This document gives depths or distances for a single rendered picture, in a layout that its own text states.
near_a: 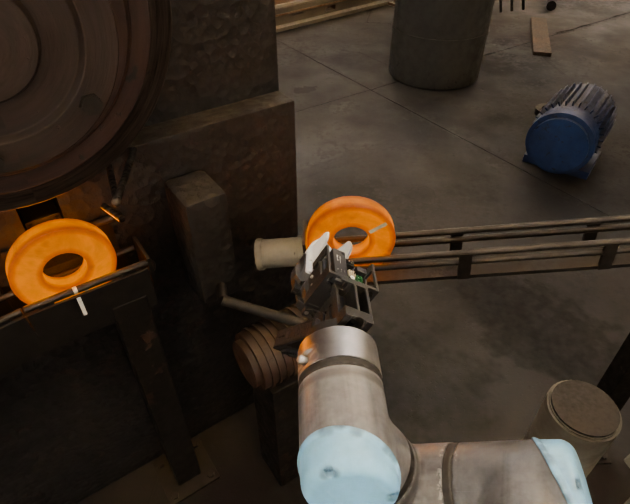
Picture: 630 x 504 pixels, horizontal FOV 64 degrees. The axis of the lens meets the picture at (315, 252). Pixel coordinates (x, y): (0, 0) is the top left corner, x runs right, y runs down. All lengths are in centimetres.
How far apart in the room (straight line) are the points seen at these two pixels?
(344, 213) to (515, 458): 48
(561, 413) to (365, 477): 56
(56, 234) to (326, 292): 43
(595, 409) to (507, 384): 67
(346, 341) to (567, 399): 55
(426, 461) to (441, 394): 102
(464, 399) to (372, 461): 113
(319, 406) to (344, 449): 5
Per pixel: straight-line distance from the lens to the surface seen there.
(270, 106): 98
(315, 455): 48
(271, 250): 91
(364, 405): 50
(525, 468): 54
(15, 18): 61
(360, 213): 86
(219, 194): 87
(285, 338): 66
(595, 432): 99
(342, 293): 61
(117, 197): 71
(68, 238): 85
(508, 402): 162
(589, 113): 256
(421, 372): 161
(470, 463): 55
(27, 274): 88
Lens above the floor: 128
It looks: 41 degrees down
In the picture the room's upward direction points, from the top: straight up
